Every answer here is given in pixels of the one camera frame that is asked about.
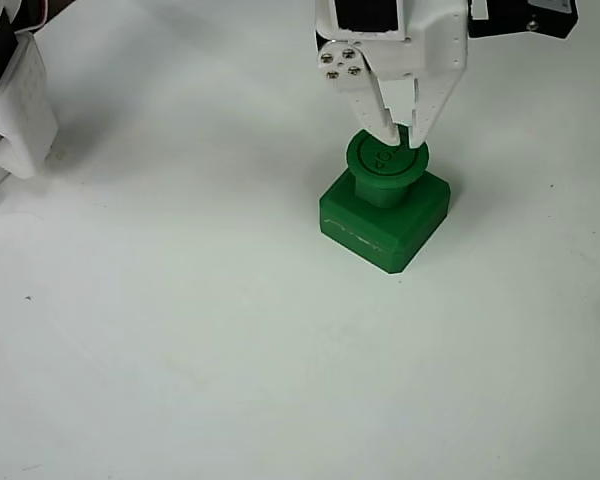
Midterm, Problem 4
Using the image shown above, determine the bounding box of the red white black wire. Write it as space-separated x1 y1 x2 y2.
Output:
28 0 51 30

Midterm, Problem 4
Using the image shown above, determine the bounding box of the green stop push button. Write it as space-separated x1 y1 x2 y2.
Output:
318 126 454 276

